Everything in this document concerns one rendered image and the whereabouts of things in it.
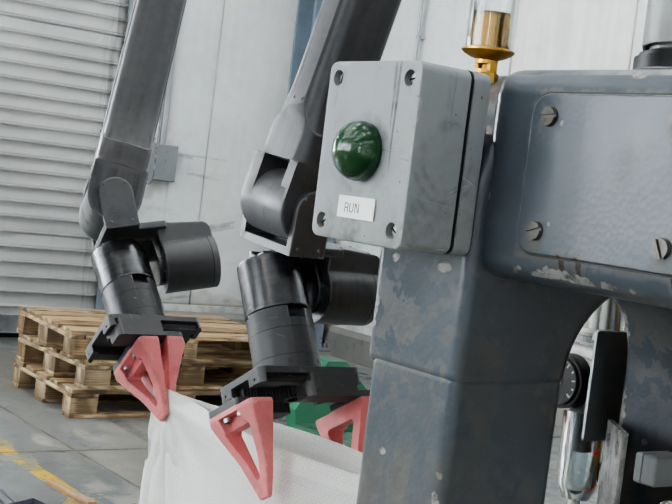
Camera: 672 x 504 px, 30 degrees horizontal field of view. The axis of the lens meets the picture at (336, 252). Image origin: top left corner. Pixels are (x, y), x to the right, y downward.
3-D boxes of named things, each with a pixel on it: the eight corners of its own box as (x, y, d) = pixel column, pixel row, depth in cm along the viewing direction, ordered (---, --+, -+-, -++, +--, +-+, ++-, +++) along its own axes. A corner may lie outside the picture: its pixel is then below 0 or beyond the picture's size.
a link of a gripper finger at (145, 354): (224, 398, 121) (198, 320, 126) (157, 398, 117) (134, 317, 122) (194, 436, 125) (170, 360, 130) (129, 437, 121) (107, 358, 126)
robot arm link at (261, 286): (222, 263, 109) (257, 237, 105) (287, 268, 113) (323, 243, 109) (234, 338, 107) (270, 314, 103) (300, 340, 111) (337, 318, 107)
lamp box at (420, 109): (309, 234, 65) (331, 61, 65) (377, 240, 68) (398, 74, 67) (399, 250, 59) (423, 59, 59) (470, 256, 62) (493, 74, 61)
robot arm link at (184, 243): (84, 209, 136) (96, 178, 129) (185, 198, 141) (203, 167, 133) (104, 313, 133) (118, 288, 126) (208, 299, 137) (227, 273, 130)
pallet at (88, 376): (14, 358, 669) (17, 331, 669) (210, 362, 741) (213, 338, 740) (79, 390, 602) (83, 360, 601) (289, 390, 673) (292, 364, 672)
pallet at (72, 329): (15, 331, 669) (18, 304, 668) (217, 340, 733) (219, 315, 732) (68, 359, 600) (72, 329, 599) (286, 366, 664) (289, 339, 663)
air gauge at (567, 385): (534, 402, 84) (541, 348, 84) (553, 401, 85) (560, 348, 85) (574, 413, 81) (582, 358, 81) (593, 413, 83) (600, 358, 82)
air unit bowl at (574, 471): (543, 493, 85) (555, 404, 85) (573, 491, 87) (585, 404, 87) (575, 505, 83) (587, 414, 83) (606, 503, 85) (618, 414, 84)
